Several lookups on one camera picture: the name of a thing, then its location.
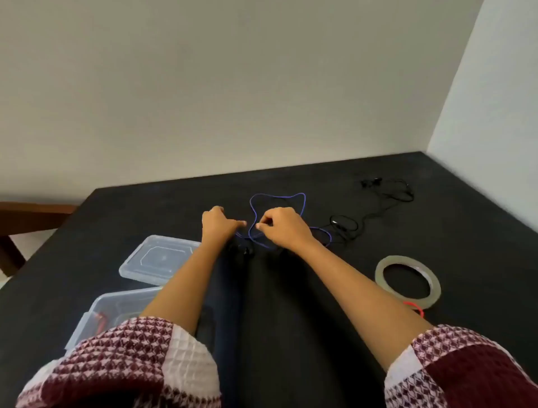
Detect person's right forearm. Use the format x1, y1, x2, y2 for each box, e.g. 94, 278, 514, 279
290, 239, 434, 373

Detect maroon white patterned left sleeve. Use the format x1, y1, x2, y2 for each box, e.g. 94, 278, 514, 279
16, 316, 222, 408

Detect clear tape roll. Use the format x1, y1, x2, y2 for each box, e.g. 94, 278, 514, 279
374, 255, 442, 310

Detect clear plastic box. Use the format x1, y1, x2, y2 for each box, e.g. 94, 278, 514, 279
64, 286, 165, 354

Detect maroon white patterned right sleeve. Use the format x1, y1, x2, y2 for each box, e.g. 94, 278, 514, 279
383, 323, 538, 408

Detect person's right hand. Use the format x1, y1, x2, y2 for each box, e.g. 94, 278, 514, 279
255, 206, 316, 253

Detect maroon white patterned sleeve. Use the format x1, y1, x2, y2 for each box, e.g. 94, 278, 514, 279
383, 323, 538, 408
16, 316, 222, 408

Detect black wired earphones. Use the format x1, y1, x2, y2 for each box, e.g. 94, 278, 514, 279
327, 177, 415, 244

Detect clear plastic lid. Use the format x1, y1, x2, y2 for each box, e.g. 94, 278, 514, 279
119, 234, 202, 286

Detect brown wooden furniture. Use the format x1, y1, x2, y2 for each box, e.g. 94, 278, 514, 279
0, 201, 78, 277

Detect blue wired earphones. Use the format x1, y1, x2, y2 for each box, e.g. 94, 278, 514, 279
235, 192, 333, 253

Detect person's left hand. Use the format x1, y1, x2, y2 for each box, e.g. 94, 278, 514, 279
201, 206, 248, 247

